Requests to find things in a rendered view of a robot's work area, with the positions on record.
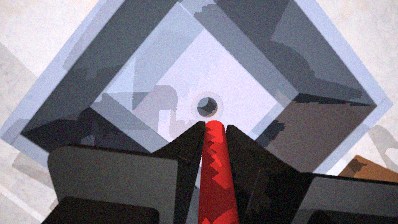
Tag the white square plate with hole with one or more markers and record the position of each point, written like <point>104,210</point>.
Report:
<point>205,69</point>

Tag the red peg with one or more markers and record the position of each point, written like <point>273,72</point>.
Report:
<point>217,201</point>

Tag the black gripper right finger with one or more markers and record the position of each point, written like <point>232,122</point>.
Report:
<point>268,191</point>

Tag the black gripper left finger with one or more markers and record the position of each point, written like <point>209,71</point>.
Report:
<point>164,179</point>

